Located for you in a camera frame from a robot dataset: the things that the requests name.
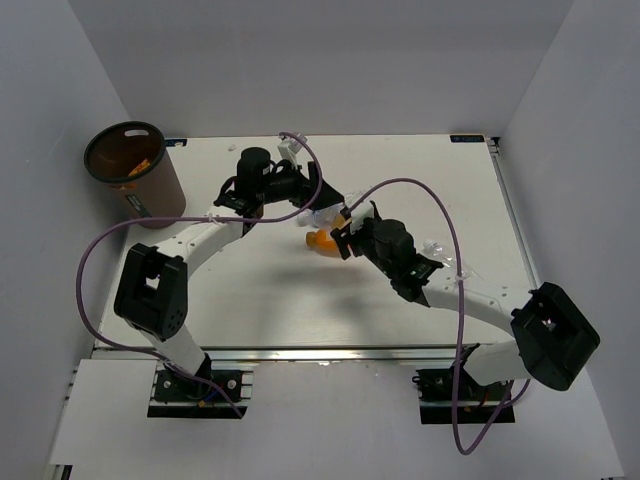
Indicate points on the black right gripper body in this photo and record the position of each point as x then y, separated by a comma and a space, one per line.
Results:
363, 241

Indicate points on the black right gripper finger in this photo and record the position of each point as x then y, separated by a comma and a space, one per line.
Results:
353, 219
342, 238

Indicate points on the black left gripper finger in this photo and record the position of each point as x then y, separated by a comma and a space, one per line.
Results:
323, 194
314, 174

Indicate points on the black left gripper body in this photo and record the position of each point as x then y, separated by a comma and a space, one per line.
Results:
284, 187

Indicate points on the orange juice bottle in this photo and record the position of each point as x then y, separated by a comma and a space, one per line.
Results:
322, 242

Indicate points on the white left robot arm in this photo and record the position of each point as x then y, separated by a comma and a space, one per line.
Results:
152, 296

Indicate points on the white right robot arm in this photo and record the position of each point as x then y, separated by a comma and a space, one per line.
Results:
551, 339

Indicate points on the small sticker near bin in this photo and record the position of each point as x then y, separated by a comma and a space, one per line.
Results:
176, 142

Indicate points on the brown cylindrical bin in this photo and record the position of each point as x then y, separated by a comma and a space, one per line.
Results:
155, 193

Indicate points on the blue label clear bottle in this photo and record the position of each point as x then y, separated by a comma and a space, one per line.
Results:
324, 218

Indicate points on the blue table label sticker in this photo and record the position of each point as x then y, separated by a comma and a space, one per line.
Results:
467, 138

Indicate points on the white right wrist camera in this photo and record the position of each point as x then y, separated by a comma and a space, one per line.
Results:
370, 211

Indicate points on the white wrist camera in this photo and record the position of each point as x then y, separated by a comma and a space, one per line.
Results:
370, 211
289, 147

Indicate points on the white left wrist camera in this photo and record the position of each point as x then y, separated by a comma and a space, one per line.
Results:
289, 147

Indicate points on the aluminium front rail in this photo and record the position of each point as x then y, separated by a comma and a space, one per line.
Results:
405, 354

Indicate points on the aluminium rail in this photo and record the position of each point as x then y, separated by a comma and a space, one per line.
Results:
517, 225
405, 354

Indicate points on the aluminium right side rail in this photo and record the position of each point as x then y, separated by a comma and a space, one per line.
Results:
517, 225

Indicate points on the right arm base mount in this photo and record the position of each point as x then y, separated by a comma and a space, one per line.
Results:
476, 403

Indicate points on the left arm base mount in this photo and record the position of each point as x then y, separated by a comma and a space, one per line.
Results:
175, 397

